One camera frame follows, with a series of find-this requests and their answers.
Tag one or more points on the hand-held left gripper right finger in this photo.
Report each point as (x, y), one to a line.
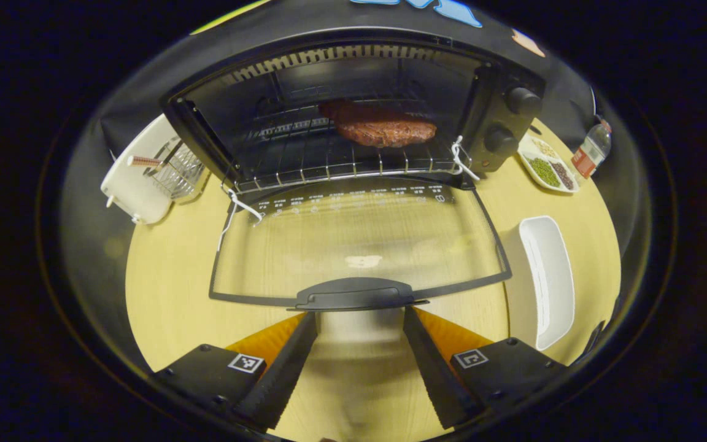
(433, 374)

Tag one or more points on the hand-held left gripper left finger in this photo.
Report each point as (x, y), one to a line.
(286, 374)

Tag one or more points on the red meat piece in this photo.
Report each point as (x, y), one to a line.
(384, 130)

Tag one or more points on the black electric oven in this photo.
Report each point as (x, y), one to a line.
(481, 110)

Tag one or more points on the white rectangular tray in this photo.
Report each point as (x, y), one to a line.
(550, 264)

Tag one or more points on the green mung beans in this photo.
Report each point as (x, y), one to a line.
(542, 172)

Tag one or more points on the dark red beans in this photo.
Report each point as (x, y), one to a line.
(563, 176)

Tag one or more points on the white appliance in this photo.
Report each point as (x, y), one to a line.
(132, 190)

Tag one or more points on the white divided dish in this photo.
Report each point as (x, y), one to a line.
(531, 150)

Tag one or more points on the yellow soybeans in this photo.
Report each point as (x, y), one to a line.
(547, 149)

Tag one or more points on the plastic bottle with red label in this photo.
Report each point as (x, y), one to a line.
(593, 150)

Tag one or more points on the black backdrop cloth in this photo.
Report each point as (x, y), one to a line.
(304, 15)

